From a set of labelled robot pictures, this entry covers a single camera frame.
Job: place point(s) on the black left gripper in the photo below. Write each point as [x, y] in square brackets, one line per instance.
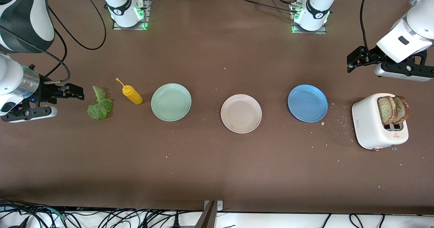
[369, 55]

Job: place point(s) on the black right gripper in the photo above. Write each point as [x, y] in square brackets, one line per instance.
[45, 90]

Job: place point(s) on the green lettuce leaf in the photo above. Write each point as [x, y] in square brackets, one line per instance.
[100, 107]

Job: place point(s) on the yellow squeeze sauce bottle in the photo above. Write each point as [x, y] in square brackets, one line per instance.
[133, 96]

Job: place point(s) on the bread slice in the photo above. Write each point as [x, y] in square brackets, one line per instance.
[403, 108]
[386, 109]

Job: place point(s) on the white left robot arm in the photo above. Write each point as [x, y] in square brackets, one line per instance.
[417, 28]

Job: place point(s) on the blue plate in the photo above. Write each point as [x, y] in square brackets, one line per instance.
[308, 103]

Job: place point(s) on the pale green plate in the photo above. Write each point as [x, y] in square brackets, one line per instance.
[171, 102]

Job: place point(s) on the beige plate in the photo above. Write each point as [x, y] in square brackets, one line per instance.
[241, 114]

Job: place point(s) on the white toaster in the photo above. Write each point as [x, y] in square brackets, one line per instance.
[368, 126]

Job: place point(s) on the black power plug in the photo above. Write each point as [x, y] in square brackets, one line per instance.
[176, 223]

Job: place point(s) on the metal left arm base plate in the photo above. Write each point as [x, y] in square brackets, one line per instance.
[308, 32]

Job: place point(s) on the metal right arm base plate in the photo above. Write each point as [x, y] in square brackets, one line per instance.
[130, 27]

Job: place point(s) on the grey aluminium profile bracket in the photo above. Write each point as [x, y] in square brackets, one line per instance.
[208, 218]

